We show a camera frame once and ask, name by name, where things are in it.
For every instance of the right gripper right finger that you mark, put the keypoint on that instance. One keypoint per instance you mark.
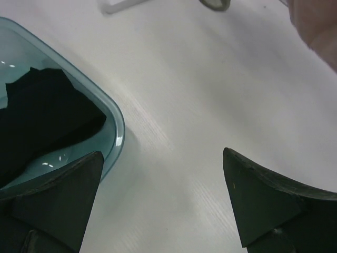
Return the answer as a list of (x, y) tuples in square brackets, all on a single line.
[(274, 213)]

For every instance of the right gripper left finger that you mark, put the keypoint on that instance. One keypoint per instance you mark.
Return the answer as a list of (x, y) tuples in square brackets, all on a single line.
[(50, 213)]

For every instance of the black underwear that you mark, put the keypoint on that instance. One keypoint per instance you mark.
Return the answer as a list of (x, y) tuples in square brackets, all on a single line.
[(44, 113)]

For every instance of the pink underwear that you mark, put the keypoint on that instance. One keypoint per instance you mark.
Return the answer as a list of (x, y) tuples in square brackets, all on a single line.
[(315, 22)]

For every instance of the grey underwear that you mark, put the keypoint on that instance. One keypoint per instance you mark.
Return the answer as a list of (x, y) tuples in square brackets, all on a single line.
[(216, 5)]

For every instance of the teal plastic basin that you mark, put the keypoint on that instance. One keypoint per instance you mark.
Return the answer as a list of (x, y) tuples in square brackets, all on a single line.
[(21, 50)]

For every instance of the white drying rack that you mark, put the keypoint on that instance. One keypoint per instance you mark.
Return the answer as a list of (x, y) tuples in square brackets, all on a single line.
[(111, 7)]

